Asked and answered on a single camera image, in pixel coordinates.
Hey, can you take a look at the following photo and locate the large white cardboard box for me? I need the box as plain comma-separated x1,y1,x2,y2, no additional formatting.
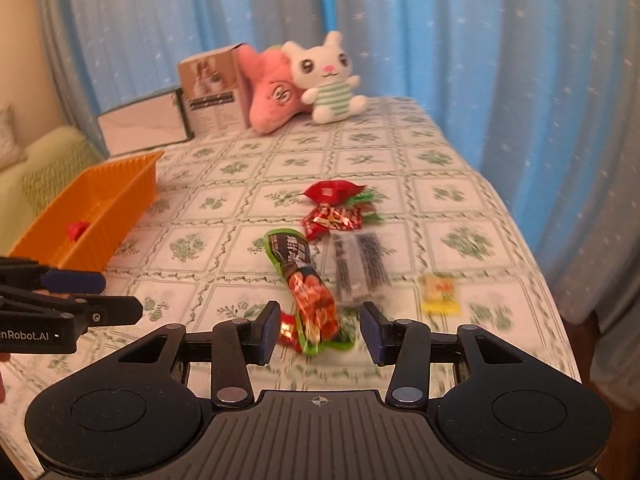
96,87,195,157

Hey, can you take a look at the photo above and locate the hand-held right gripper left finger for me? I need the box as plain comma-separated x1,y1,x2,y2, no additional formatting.
116,301,281,407

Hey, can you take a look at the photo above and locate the light green sofa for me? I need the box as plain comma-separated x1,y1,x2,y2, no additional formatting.
0,125,109,261

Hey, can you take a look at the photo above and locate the red snack packet white print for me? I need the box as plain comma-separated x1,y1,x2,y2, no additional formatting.
301,203,364,242

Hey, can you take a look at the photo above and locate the yellow candy packet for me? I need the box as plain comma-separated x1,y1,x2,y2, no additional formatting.
419,273,462,317

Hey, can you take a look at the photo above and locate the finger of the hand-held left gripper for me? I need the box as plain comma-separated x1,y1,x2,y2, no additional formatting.
0,256,106,294
0,284,144,327

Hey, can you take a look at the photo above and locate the blue starry curtain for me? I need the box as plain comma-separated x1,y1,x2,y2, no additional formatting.
35,0,640,322

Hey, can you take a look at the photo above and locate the long green sausage packet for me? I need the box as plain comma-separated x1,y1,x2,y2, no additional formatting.
263,228,357,357

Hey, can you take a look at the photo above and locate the green snack packet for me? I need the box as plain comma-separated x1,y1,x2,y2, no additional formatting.
345,187,387,225

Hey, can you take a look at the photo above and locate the small shiny red packet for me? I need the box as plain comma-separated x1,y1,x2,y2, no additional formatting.
276,310,302,347

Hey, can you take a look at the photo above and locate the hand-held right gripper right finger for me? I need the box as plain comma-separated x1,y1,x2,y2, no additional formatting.
361,302,532,409

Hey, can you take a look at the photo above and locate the pink plush toy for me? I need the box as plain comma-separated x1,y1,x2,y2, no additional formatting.
237,44,314,135

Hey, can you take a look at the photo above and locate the orange plastic tray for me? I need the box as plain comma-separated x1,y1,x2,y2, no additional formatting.
9,150,166,274

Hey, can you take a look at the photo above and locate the small white product box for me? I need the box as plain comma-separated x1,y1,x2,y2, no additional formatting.
177,44,254,136

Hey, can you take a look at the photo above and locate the white rabbit plush toy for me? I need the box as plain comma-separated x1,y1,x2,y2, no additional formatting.
281,30,371,125

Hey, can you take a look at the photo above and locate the red twisted candy wrapper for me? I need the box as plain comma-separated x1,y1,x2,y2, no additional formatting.
302,179,367,206

